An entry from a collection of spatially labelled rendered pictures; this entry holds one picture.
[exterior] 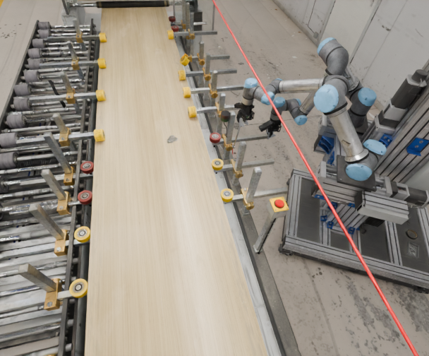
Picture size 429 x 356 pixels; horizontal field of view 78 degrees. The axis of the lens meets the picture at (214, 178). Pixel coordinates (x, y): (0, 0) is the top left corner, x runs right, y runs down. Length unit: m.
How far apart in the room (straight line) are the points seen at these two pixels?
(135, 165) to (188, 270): 0.76
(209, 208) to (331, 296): 1.40
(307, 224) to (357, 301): 0.71
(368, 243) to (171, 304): 1.81
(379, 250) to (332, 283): 0.47
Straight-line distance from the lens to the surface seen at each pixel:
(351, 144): 1.51
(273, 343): 1.67
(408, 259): 2.78
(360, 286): 2.70
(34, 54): 3.30
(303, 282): 2.49
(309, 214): 2.55
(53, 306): 1.54
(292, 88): 1.66
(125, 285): 1.42
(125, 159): 1.83
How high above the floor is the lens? 2.23
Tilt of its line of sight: 52 degrees down
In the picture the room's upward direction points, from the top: 6 degrees clockwise
